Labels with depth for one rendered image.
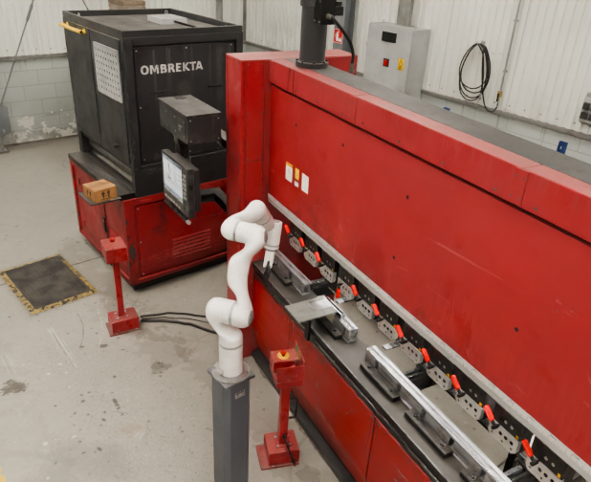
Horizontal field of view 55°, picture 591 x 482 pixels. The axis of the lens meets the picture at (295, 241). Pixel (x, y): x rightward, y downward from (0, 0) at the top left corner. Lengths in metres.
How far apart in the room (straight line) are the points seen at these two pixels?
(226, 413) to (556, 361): 1.62
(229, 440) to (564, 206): 2.04
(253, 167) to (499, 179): 2.03
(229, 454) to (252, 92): 2.14
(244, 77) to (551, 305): 2.29
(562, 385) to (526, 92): 5.24
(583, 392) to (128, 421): 2.97
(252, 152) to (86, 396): 2.11
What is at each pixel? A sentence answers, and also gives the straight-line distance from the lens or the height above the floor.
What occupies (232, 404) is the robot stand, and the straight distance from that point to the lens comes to 3.00.
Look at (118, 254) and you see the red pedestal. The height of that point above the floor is 0.75.
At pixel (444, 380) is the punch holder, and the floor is 1.22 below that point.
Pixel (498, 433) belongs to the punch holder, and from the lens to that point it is 2.59.
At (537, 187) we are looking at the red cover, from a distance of 2.09.
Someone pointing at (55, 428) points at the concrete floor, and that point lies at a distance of 4.29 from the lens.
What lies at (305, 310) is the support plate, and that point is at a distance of 3.43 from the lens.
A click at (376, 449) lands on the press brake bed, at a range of 3.25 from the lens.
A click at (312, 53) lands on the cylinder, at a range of 3.45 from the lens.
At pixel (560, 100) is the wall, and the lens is 6.99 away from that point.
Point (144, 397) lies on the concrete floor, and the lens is 4.37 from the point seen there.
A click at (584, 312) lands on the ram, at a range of 2.10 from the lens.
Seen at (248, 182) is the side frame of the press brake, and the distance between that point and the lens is 3.85.
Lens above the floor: 2.95
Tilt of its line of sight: 28 degrees down
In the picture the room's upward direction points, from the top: 3 degrees clockwise
